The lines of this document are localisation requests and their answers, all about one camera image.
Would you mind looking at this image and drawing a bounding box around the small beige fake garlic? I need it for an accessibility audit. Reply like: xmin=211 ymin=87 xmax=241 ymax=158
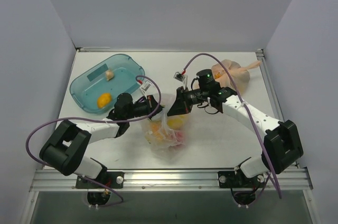
xmin=105 ymin=70 xmax=115 ymax=81

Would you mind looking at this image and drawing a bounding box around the clear printed plastic bag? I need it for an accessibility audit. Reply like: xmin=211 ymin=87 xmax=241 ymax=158
xmin=140 ymin=94 xmax=190 ymax=155

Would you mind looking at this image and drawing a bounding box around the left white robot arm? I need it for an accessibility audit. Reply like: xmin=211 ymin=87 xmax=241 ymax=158
xmin=39 ymin=93 xmax=163 ymax=188

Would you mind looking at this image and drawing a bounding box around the small orange fake fruit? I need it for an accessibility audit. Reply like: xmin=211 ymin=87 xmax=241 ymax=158
xmin=97 ymin=93 xmax=112 ymax=109

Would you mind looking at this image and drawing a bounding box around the teal plastic fruit tray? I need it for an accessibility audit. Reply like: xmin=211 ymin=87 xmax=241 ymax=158
xmin=69 ymin=53 xmax=145 ymax=114

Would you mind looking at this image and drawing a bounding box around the yellow fake lemon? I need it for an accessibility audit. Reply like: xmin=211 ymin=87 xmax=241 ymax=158
xmin=167 ymin=118 xmax=184 ymax=130

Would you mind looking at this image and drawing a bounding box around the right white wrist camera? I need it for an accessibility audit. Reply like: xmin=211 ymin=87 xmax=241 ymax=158
xmin=174 ymin=70 xmax=188 ymax=89

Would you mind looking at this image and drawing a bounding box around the purple cable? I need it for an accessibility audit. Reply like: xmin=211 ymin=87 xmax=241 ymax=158
xmin=182 ymin=53 xmax=283 ymax=199
xmin=26 ymin=74 xmax=162 ymax=207

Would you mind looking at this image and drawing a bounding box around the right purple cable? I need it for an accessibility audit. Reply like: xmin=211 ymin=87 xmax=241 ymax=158
xmin=182 ymin=53 xmax=283 ymax=199

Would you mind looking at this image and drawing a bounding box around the orange yellow fake mango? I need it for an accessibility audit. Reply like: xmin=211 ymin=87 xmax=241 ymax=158
xmin=149 ymin=129 xmax=166 ymax=143

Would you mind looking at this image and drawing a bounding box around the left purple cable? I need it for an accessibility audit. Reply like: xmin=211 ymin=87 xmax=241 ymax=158
xmin=26 ymin=74 xmax=162 ymax=207

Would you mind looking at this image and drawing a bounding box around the front aluminium rail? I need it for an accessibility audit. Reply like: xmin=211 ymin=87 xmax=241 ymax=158
xmin=30 ymin=166 xmax=313 ymax=192

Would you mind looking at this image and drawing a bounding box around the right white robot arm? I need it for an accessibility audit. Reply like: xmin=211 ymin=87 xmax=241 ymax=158
xmin=166 ymin=69 xmax=304 ymax=186

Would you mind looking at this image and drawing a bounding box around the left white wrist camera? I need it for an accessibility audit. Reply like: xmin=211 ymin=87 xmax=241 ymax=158
xmin=140 ymin=81 xmax=152 ymax=91

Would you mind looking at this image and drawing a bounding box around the orange tied plastic bag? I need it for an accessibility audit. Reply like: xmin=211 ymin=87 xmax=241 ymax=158
xmin=211 ymin=59 xmax=261 ymax=95

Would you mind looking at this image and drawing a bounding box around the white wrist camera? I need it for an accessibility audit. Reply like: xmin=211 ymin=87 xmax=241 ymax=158
xmin=140 ymin=81 xmax=152 ymax=91
xmin=174 ymin=70 xmax=188 ymax=89

